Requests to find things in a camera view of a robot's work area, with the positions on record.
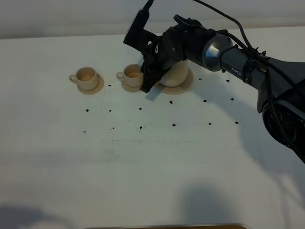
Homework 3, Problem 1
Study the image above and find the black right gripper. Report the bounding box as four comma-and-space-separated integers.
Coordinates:
140, 24, 212, 93

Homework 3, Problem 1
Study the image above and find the beige ceramic teapot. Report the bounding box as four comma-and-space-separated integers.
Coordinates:
160, 60, 188, 87

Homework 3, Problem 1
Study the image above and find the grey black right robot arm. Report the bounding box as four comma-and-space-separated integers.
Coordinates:
141, 25, 305, 160

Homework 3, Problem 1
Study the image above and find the beige teapot saucer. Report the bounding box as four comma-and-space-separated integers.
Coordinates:
156, 68, 193, 94

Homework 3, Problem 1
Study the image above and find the beige middle teacup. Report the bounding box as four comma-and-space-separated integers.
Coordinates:
116, 64, 143, 88

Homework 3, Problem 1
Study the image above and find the beige teacup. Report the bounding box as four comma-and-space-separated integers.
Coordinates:
116, 64, 143, 88
69, 67, 99, 91

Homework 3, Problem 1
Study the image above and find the beige middle cup saucer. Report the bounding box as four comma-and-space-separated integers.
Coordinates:
121, 80, 142, 93

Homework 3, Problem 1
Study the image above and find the beige cup saucer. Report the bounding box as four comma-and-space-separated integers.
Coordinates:
77, 75, 104, 95
121, 80, 142, 93

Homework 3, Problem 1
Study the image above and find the beige left cup saucer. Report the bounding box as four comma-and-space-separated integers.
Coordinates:
77, 75, 104, 95

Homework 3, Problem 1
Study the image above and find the beige left teacup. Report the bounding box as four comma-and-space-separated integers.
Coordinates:
69, 67, 99, 91

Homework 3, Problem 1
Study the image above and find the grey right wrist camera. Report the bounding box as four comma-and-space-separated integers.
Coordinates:
123, 9, 158, 53

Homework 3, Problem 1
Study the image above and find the black camera cable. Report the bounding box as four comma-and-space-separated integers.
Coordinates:
142, 0, 305, 163

